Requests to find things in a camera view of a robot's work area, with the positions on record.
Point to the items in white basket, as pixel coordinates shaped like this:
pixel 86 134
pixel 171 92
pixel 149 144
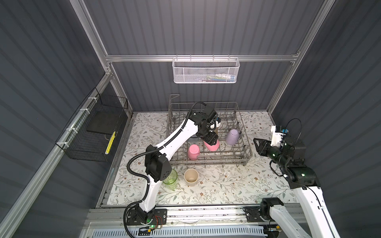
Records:
pixel 224 78

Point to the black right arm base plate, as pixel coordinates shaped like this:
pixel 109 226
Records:
pixel 257 213

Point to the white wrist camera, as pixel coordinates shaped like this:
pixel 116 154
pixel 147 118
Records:
pixel 278 135
pixel 215 124

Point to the lilac plastic cup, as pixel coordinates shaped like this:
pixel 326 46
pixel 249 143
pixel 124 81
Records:
pixel 232 137

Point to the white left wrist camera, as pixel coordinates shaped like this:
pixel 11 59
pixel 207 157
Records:
pixel 215 124

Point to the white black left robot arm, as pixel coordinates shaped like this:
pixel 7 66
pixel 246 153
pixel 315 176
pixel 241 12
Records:
pixel 202 121

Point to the white slotted cable duct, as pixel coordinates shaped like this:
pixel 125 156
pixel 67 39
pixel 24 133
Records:
pixel 204 231

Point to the white mesh wall basket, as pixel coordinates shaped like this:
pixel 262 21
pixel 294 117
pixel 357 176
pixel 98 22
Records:
pixel 189 70

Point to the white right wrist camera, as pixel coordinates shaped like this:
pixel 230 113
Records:
pixel 278 135

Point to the black wire wall basket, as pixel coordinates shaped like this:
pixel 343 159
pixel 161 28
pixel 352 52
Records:
pixel 88 135

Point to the floral table mat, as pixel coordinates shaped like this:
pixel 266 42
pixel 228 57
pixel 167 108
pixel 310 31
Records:
pixel 217 184

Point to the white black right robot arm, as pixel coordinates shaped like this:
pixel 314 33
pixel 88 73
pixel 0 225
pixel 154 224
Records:
pixel 305 185

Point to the green transparent cup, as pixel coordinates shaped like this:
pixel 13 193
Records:
pixel 171 181

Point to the beige plastic cup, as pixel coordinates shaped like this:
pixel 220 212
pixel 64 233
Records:
pixel 191 177

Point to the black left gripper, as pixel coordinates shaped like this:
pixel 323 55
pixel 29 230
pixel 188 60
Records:
pixel 210 138

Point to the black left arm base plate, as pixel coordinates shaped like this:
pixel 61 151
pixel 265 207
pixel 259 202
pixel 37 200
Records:
pixel 139 217

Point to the yellow scrub brush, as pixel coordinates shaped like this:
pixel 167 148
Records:
pixel 110 143

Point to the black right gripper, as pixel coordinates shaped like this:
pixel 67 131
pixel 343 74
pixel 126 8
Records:
pixel 262 146

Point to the pink plastic cup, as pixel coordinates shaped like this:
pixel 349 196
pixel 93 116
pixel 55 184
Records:
pixel 212 148
pixel 193 152

